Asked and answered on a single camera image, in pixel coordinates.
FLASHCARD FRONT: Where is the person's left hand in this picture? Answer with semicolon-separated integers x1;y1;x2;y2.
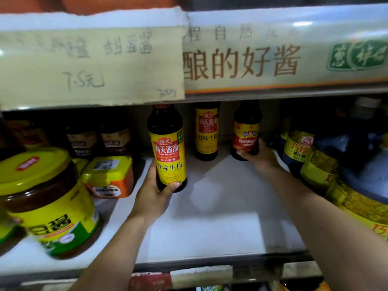
130;159;182;227

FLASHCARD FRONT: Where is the person's right hand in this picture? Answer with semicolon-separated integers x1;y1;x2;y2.
236;137;281;176

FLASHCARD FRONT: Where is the red-cap soy sauce bottle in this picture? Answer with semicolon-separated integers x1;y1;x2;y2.
230;99;264;162

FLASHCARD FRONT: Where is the yellow label soy sauce bottle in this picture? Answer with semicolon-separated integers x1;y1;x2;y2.
6;118;50;150
194;102;221;162
147;103;188;193

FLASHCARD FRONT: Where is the vinegar bottle red cap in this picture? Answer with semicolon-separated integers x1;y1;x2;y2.
100;123;133;157
65;124;100;158

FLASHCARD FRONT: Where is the person's left forearm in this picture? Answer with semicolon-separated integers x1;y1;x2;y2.
68;213;156;291

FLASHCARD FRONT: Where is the person's right forearm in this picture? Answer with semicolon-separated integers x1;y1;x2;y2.
264;165;388;291

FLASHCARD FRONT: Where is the row of olive label bottles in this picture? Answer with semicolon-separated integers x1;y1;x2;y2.
278;97;388;240

